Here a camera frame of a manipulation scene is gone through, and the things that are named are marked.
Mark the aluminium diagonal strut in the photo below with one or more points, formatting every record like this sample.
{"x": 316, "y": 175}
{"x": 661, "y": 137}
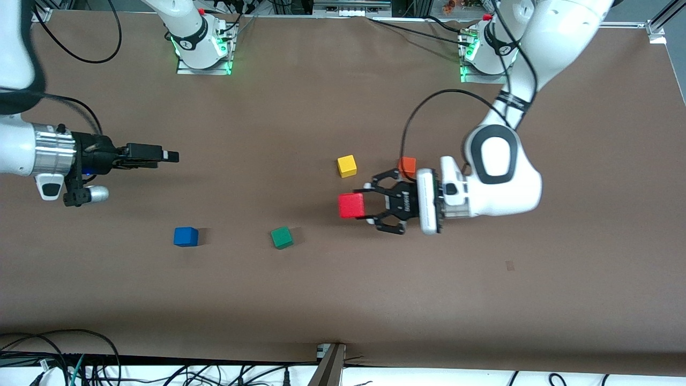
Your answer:
{"x": 670, "y": 13}

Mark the aluminium corner bracket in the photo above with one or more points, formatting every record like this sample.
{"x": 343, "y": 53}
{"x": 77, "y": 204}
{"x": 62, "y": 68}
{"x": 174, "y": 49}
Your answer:
{"x": 42, "y": 15}
{"x": 657, "y": 32}

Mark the green wooden block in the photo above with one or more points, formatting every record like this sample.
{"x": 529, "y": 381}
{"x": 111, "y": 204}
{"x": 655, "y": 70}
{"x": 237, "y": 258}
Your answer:
{"x": 282, "y": 237}

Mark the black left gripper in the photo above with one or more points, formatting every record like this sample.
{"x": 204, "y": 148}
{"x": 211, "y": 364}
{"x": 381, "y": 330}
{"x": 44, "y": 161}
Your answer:
{"x": 403, "y": 203}

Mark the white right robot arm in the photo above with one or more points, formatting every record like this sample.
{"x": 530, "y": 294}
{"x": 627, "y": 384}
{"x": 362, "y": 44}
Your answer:
{"x": 16, "y": 150}

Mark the large table cover sheet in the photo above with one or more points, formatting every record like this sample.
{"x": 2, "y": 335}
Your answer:
{"x": 343, "y": 295}

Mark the yellow wooden block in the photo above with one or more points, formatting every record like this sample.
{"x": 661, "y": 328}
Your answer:
{"x": 347, "y": 166}

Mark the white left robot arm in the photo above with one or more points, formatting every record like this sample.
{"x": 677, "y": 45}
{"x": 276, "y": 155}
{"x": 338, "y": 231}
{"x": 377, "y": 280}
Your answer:
{"x": 522, "y": 193}

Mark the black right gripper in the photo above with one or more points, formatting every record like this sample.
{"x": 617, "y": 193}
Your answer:
{"x": 95, "y": 153}

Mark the aluminium camera post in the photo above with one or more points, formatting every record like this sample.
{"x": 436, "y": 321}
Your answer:
{"x": 329, "y": 370}

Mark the red wooden block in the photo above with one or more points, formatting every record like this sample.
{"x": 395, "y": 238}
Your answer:
{"x": 351, "y": 206}

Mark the orange wooden block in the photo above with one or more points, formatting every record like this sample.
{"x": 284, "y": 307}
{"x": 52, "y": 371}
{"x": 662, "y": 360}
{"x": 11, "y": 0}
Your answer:
{"x": 411, "y": 165}

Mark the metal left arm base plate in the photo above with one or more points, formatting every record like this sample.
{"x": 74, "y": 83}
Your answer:
{"x": 471, "y": 79}

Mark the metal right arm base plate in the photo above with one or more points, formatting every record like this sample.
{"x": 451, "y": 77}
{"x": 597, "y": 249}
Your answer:
{"x": 185, "y": 71}

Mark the blue wooden block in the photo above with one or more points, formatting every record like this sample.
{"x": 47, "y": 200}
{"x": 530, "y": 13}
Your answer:
{"x": 185, "y": 237}

